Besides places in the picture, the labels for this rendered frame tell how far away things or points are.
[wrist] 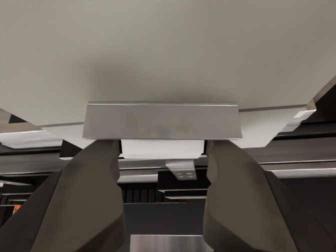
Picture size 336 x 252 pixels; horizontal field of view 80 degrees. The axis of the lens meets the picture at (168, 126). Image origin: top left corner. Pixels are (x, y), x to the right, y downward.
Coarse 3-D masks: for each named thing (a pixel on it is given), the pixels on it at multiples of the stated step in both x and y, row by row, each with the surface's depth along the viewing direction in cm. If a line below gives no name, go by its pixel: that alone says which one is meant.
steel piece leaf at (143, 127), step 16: (96, 112) 11; (112, 112) 11; (128, 112) 11; (144, 112) 11; (160, 112) 11; (176, 112) 11; (192, 112) 11; (208, 112) 11; (224, 112) 11; (96, 128) 11; (112, 128) 11; (128, 128) 11; (144, 128) 11; (160, 128) 11; (176, 128) 11; (192, 128) 11; (208, 128) 11; (224, 128) 11; (240, 128) 11; (128, 144) 18; (144, 144) 18; (160, 144) 18; (176, 144) 18; (192, 144) 18
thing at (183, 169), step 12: (180, 168) 28; (192, 168) 28; (168, 180) 39; (180, 180) 39; (192, 180) 39; (204, 180) 38; (168, 192) 39; (180, 192) 39; (192, 192) 39; (204, 192) 38
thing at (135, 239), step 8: (136, 240) 20; (144, 240) 20; (152, 240) 20; (160, 240) 20; (168, 240) 20; (176, 240) 20; (184, 240) 20; (192, 240) 19; (200, 240) 19; (136, 248) 20; (144, 248) 20; (152, 248) 20; (160, 248) 20; (168, 248) 20; (176, 248) 19; (184, 248) 19; (192, 248) 19; (200, 248) 19; (208, 248) 19
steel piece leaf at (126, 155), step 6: (126, 156) 22; (132, 156) 22; (138, 156) 22; (144, 156) 22; (150, 156) 22; (156, 156) 22; (162, 156) 22; (168, 156) 23; (174, 156) 23; (180, 156) 23; (186, 156) 23; (192, 156) 23; (198, 156) 23
